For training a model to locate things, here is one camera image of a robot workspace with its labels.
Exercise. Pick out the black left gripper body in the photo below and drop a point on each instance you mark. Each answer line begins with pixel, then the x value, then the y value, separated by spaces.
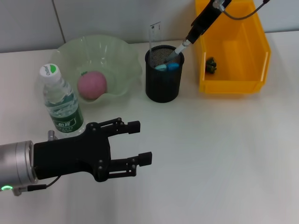
pixel 72 156

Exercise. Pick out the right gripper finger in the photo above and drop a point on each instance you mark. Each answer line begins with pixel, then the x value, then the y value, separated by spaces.
pixel 198 28

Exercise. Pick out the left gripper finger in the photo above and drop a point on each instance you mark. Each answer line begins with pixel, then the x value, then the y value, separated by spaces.
pixel 145 158
pixel 133 127

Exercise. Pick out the pink peach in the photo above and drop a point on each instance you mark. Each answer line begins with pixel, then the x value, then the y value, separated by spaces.
pixel 92 85

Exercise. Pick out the green glass fruit bowl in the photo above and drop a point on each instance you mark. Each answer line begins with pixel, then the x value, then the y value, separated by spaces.
pixel 105 51

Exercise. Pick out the green plastic wrapper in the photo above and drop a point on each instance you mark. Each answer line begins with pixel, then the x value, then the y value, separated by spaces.
pixel 211 65

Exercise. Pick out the yellow plastic bin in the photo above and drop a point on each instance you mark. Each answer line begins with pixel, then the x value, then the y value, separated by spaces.
pixel 233 58

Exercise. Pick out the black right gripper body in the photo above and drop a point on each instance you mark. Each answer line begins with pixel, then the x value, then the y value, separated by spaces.
pixel 216 10

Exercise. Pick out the black mesh pen holder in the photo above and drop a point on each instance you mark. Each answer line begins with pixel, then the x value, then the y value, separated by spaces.
pixel 163 86

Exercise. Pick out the blue scissors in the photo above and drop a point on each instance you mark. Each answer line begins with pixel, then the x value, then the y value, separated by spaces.
pixel 171 67

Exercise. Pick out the clear plastic water bottle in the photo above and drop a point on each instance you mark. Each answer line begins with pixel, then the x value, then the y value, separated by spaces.
pixel 65 112

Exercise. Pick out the white silver ballpoint pen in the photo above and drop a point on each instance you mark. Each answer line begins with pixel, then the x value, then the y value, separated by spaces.
pixel 178 50

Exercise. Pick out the transparent plastic ruler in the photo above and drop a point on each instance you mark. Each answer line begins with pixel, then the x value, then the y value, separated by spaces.
pixel 154 35

